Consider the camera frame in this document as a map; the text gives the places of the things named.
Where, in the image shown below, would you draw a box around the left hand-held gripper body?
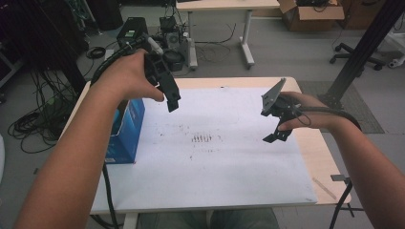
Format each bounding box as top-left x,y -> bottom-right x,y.
143,37 -> 189,89

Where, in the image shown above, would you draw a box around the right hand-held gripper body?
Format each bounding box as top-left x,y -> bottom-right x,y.
260,77 -> 303,124

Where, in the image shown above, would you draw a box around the blue cardboard box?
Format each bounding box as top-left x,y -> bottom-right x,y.
104,97 -> 146,165

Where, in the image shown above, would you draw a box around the person's left hand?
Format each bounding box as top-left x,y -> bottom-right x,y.
90,49 -> 165,105

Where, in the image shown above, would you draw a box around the person's right hand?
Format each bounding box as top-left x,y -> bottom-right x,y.
276,91 -> 344,134

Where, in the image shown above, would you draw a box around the wooden table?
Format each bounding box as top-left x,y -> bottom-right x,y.
60,76 -> 352,229

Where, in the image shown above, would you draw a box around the black computer tower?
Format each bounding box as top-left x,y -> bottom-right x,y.
116,16 -> 149,50

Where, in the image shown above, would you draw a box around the white board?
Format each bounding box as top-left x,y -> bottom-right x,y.
90,87 -> 318,215

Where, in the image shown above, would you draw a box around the dark grey tape strip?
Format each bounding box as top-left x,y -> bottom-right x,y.
330,174 -> 351,183

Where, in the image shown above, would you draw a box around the grey floor mat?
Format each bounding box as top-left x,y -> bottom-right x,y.
297,80 -> 386,135

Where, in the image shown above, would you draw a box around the white desk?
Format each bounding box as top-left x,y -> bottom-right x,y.
175,0 -> 281,71

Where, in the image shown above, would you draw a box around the black office chair base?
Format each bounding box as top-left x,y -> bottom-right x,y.
330,42 -> 387,72

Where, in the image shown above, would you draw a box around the open brown cardboard box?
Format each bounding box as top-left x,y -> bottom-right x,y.
277,0 -> 346,32

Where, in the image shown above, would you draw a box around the person's legs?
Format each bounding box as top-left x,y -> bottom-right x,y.
137,207 -> 281,229

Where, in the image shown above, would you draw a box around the closed brown cardboard box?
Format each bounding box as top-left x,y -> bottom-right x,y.
336,0 -> 387,31

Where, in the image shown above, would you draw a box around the dark curtain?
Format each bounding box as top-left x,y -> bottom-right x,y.
0,0 -> 91,96

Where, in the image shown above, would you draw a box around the grey cable plug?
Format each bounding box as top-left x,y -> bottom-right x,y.
146,35 -> 164,56

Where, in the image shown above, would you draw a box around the open-frame computer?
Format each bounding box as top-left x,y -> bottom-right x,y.
158,14 -> 185,52

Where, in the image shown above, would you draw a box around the black sleeved left gripper cable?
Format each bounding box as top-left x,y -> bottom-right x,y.
90,33 -> 151,229

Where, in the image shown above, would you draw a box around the black sleeved gripper cable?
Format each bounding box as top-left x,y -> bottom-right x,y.
291,103 -> 363,229
90,33 -> 151,229

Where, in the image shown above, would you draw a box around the black sleeved right gripper cable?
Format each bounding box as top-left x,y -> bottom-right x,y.
291,103 -> 363,229

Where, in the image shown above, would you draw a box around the coiled black cable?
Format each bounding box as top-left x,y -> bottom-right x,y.
85,46 -> 107,60

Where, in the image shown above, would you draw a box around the black metal post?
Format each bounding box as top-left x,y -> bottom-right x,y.
318,0 -> 405,110

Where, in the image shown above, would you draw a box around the tangle of black floor cables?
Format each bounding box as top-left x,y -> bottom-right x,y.
7,68 -> 79,155

